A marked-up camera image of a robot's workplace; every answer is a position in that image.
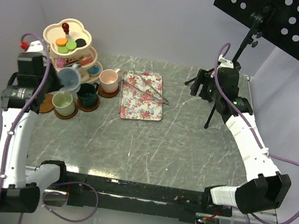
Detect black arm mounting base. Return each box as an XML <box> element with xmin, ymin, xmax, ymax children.
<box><xmin>46</xmin><ymin>172</ymin><xmax>232</xmax><ymax>224</ymax></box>

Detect light green mug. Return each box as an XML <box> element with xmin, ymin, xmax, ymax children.
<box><xmin>52</xmin><ymin>91</ymin><xmax>75</xmax><ymax>116</ymax></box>

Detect orange toy macaron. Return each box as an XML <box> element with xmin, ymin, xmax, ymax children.
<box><xmin>55</xmin><ymin>38</ymin><xmax>68</xmax><ymax>47</ymax></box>

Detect dark green mug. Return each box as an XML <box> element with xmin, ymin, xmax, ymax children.
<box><xmin>76</xmin><ymin>82</ymin><xmax>99</xmax><ymax>108</ymax></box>

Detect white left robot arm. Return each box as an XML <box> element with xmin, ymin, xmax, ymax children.
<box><xmin>0</xmin><ymin>52</ymin><xmax>68</xmax><ymax>213</ymax></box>

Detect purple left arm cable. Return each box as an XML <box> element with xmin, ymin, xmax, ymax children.
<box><xmin>0</xmin><ymin>31</ymin><xmax>125</xmax><ymax>224</ymax></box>

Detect black toy cookie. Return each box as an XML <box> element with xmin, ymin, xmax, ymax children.
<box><xmin>75</xmin><ymin>38</ymin><xmax>87</xmax><ymax>48</ymax></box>

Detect metal serving tongs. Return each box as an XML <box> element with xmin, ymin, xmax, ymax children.
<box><xmin>122</xmin><ymin>70</ymin><xmax>169</xmax><ymax>105</ymax></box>

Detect chocolate layer toy cake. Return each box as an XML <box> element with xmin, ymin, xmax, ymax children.
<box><xmin>69</xmin><ymin>60</ymin><xmax>81</xmax><ymax>67</ymax></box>

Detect brown wooden coaster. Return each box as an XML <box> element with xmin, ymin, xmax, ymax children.
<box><xmin>53</xmin><ymin>107</ymin><xmax>78</xmax><ymax>120</ymax></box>
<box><xmin>98</xmin><ymin>84</ymin><xmax>120</xmax><ymax>99</ymax></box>
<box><xmin>75</xmin><ymin>92</ymin><xmax>102</xmax><ymax>115</ymax></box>
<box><xmin>39</xmin><ymin>93</ymin><xmax>54</xmax><ymax>114</ymax></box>

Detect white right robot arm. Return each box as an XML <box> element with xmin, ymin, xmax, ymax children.
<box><xmin>191</xmin><ymin>56</ymin><xmax>291</xmax><ymax>214</ymax></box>

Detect green toy macaron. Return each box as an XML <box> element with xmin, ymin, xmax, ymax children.
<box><xmin>66</xmin><ymin>40</ymin><xmax>77</xmax><ymax>51</ymax></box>
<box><xmin>57</xmin><ymin>46</ymin><xmax>70</xmax><ymax>54</ymax></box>

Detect blue frosted toy donut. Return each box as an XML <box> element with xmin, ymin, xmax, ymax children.
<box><xmin>88</xmin><ymin>65</ymin><xmax>101</xmax><ymax>77</ymax></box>

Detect light blue mug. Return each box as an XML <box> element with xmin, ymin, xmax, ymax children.
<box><xmin>57</xmin><ymin>64</ymin><xmax>82</xmax><ymax>92</ymax></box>

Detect pink toy cake slice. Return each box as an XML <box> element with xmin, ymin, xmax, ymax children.
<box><xmin>79</xmin><ymin>54</ymin><xmax>93</xmax><ymax>66</ymax></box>

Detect pink toy popsicle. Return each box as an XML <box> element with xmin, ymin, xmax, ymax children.
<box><xmin>56</xmin><ymin>57</ymin><xmax>65</xmax><ymax>68</ymax></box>

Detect cream three-tier dessert stand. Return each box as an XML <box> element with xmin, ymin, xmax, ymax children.
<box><xmin>42</xmin><ymin>18</ymin><xmax>103</xmax><ymax>83</ymax></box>

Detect floral serving tray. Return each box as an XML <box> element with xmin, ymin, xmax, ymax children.
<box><xmin>118</xmin><ymin>71</ymin><xmax>163</xmax><ymax>121</ymax></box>

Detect pink mug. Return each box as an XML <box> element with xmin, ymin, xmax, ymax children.
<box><xmin>99</xmin><ymin>68</ymin><xmax>121</xmax><ymax>93</ymax></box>

